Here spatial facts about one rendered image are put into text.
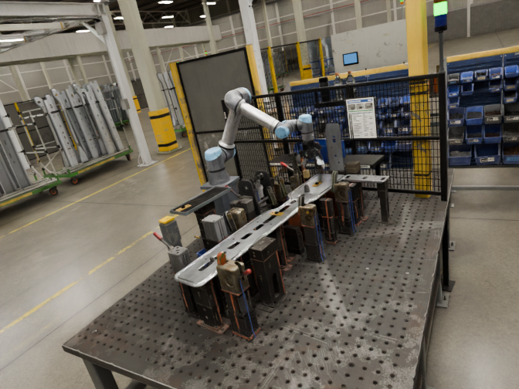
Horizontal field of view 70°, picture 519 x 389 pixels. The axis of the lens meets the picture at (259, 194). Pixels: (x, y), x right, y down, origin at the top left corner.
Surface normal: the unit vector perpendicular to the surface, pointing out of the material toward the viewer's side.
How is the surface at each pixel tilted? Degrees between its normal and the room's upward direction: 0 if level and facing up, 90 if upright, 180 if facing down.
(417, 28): 90
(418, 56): 87
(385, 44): 90
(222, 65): 88
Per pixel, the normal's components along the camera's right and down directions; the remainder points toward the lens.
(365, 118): -0.61, 0.39
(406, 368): -0.19, -0.92
